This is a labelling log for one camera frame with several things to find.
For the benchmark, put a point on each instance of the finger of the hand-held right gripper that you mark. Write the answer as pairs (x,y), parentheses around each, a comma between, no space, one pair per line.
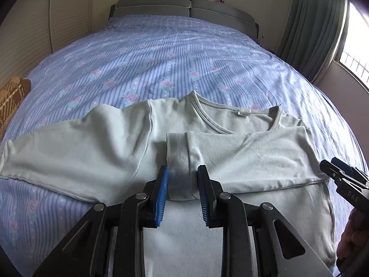
(331,170)
(341,164)

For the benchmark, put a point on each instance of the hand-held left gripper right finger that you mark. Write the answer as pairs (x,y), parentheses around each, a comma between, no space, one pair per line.
(202,196)

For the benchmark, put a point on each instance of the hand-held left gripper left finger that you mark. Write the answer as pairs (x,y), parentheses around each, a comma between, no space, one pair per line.
(163,196)

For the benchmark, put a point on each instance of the light green long-sleeve shirt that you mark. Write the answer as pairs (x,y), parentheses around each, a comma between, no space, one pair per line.
(101,144)

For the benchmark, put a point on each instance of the person's right hand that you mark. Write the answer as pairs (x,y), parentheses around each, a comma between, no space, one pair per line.
(347,236)

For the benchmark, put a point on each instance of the window with grille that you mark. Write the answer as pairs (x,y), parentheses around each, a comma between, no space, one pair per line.
(357,43)

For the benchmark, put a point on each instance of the blue striped floral bed sheet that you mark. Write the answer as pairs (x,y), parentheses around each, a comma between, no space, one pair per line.
(173,63)

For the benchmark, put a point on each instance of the grey-green curtain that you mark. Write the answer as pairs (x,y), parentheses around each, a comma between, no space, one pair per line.
(311,28)

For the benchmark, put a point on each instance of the brown plaid cushion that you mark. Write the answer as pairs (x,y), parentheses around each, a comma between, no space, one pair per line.
(11,98)

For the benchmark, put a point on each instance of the grey headboard cushion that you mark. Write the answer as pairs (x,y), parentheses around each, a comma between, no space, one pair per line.
(219,13)
(150,7)

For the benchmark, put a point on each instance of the cream wardrobe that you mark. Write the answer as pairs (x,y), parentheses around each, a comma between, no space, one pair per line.
(63,14)

